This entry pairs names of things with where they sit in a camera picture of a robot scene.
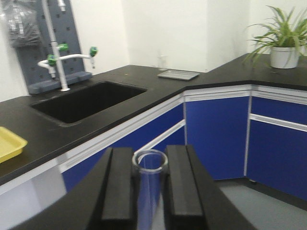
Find blue lab cabinets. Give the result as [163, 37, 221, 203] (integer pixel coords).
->
[0, 85, 307, 199]

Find small clear glass bottle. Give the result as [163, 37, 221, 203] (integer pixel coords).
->
[158, 50, 167, 71]

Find green potted spider plant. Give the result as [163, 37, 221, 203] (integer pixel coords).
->
[243, 6, 307, 69]

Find yellow plastic tray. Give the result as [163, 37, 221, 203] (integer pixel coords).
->
[0, 126, 28, 163]

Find short clear test tube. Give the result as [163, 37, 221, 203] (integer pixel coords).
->
[132, 149, 168, 230]

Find black lab sink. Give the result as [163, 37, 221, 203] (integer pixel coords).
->
[31, 81, 147, 126]

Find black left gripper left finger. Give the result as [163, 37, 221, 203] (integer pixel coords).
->
[41, 147, 134, 230]

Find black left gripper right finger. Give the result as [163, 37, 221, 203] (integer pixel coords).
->
[165, 145, 255, 230]

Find white green lab faucet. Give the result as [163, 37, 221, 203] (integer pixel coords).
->
[37, 0, 99, 92]

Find grey metal tray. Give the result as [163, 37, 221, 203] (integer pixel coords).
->
[157, 70, 200, 81]

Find plastic bag of pegs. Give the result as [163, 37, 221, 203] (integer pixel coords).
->
[0, 0, 41, 48]

